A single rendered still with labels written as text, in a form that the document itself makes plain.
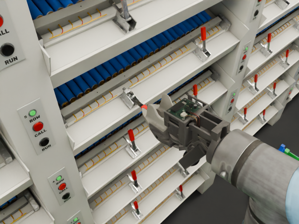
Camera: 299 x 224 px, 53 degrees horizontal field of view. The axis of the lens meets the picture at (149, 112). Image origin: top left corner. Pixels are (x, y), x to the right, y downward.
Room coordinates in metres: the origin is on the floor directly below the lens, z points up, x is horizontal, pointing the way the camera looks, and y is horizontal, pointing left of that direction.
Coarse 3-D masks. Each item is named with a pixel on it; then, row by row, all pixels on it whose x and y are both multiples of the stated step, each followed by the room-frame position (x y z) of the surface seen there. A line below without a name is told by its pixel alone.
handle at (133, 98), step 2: (132, 96) 0.51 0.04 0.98; (134, 96) 0.51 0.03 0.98; (132, 98) 0.51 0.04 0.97; (134, 98) 0.51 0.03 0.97; (132, 100) 0.51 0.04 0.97; (134, 100) 0.50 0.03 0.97; (136, 100) 0.50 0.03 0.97; (138, 100) 0.51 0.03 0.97; (134, 102) 0.50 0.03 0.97; (136, 102) 0.50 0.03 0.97; (138, 102) 0.50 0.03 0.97; (140, 102) 0.50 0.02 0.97; (138, 104) 0.49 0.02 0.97; (140, 104) 0.49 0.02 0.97; (142, 104) 0.49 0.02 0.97; (144, 104) 0.49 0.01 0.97; (140, 106) 0.49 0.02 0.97; (142, 106) 0.48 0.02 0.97; (144, 106) 0.48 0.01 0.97; (146, 106) 0.49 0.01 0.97; (146, 108) 0.48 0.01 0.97
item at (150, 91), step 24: (240, 24) 0.80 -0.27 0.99; (216, 48) 0.74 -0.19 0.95; (144, 72) 0.61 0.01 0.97; (168, 72) 0.63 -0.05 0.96; (192, 72) 0.64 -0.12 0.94; (144, 96) 0.54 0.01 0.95; (72, 120) 0.45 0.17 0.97; (96, 120) 0.46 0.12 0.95; (120, 120) 0.47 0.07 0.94; (72, 144) 0.37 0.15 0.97
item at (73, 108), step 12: (204, 24) 0.79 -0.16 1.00; (216, 24) 0.82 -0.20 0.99; (192, 36) 0.74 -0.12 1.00; (168, 48) 0.68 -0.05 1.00; (180, 48) 0.71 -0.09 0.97; (144, 60) 0.62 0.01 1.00; (156, 60) 0.63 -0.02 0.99; (132, 72) 0.58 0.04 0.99; (108, 84) 0.53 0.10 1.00; (120, 84) 0.55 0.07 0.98; (132, 84) 0.56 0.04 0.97; (84, 96) 0.49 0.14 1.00; (96, 96) 0.50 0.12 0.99; (72, 108) 0.46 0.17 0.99; (96, 108) 0.48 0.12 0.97
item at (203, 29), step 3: (204, 27) 0.71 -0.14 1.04; (201, 30) 0.71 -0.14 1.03; (204, 30) 0.71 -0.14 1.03; (201, 33) 0.71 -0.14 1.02; (204, 33) 0.70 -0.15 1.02; (201, 36) 0.70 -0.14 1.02; (204, 36) 0.70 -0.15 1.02; (201, 39) 0.70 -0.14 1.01; (204, 39) 0.70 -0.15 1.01; (204, 42) 0.70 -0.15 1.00; (204, 45) 0.70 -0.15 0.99; (204, 48) 0.70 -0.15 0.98; (204, 51) 0.70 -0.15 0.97
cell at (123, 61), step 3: (120, 54) 0.63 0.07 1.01; (114, 57) 0.62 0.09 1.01; (117, 57) 0.62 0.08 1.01; (120, 57) 0.62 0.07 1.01; (123, 57) 0.62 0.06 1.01; (117, 60) 0.62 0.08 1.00; (120, 60) 0.61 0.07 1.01; (123, 60) 0.61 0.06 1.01; (120, 63) 0.61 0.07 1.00; (123, 63) 0.60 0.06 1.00; (126, 63) 0.61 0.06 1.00; (123, 66) 0.60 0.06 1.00; (126, 66) 0.60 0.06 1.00
